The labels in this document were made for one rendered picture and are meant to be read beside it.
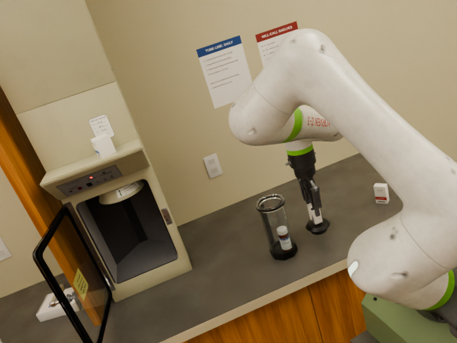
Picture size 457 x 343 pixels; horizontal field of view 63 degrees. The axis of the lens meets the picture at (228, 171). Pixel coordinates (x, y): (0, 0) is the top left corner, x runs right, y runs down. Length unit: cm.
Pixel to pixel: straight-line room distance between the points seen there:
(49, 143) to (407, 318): 113
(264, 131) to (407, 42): 150
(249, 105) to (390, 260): 40
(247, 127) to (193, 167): 104
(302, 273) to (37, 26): 114
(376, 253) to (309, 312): 76
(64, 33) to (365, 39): 139
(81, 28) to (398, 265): 106
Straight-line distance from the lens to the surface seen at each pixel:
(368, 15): 208
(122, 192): 139
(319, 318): 152
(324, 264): 137
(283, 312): 143
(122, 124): 131
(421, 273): 75
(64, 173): 125
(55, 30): 130
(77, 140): 132
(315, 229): 143
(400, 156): 71
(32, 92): 132
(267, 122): 80
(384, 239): 76
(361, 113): 72
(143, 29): 172
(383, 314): 104
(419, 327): 99
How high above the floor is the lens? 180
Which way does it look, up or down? 22 degrees down
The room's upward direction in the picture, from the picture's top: 18 degrees counter-clockwise
